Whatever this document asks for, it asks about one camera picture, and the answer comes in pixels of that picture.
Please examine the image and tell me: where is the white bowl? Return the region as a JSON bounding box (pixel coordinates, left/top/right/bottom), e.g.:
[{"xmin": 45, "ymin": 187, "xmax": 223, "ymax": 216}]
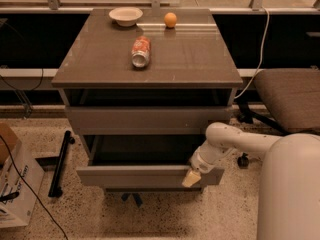
[{"xmin": 109, "ymin": 7, "xmax": 143, "ymax": 27}]

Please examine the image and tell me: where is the white cardboard box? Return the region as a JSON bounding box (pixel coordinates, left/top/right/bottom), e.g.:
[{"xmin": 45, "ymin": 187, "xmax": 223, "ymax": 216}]
[{"xmin": 0, "ymin": 141, "xmax": 44, "ymax": 228}]

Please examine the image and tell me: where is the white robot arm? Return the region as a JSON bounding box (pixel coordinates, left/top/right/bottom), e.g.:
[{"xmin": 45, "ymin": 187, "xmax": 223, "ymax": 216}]
[{"xmin": 182, "ymin": 122, "xmax": 320, "ymax": 240}]

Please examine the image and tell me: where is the black cable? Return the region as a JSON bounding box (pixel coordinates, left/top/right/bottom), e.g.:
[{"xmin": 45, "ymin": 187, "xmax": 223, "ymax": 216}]
[{"xmin": 0, "ymin": 134, "xmax": 70, "ymax": 240}]

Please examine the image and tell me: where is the grey top drawer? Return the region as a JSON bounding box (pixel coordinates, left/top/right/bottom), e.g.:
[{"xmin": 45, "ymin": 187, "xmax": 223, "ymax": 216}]
[{"xmin": 65, "ymin": 106, "xmax": 232, "ymax": 135}]

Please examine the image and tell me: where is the grey drawer cabinet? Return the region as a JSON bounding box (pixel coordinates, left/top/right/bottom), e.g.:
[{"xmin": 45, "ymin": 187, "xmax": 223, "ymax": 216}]
[{"xmin": 51, "ymin": 7, "xmax": 244, "ymax": 194}]

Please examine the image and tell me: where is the white cable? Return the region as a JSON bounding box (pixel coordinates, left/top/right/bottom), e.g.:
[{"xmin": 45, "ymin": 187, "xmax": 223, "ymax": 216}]
[{"xmin": 233, "ymin": 7, "xmax": 271, "ymax": 101}]

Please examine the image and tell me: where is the grey drawer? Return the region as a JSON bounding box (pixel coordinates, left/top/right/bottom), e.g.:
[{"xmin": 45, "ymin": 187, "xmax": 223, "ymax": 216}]
[
  {"xmin": 65, "ymin": 106, "xmax": 232, "ymax": 135},
  {"xmin": 76, "ymin": 134, "xmax": 225, "ymax": 190}
]

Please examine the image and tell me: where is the orange soda can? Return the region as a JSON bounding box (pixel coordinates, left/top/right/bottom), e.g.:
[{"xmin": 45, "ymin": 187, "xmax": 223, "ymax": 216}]
[{"xmin": 131, "ymin": 36, "xmax": 151, "ymax": 68}]

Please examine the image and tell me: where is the orange fruit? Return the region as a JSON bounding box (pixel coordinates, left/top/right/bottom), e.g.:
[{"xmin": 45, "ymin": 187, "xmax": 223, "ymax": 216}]
[{"xmin": 164, "ymin": 12, "xmax": 177, "ymax": 28}]

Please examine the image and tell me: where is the brown cardboard box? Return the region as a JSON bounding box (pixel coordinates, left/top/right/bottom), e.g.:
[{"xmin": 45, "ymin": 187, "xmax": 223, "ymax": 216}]
[{"xmin": 0, "ymin": 123, "xmax": 18, "ymax": 165}]

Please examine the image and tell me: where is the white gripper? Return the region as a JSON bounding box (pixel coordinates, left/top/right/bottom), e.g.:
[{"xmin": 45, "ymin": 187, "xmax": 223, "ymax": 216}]
[{"xmin": 182, "ymin": 143, "xmax": 230, "ymax": 187}]

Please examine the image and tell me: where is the grey office chair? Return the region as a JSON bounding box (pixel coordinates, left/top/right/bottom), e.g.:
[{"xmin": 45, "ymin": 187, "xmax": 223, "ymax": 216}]
[{"xmin": 235, "ymin": 67, "xmax": 320, "ymax": 169}]

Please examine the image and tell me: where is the black metal bar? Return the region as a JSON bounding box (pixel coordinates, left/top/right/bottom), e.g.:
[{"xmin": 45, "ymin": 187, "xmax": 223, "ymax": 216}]
[{"xmin": 48, "ymin": 130, "xmax": 75, "ymax": 198}]

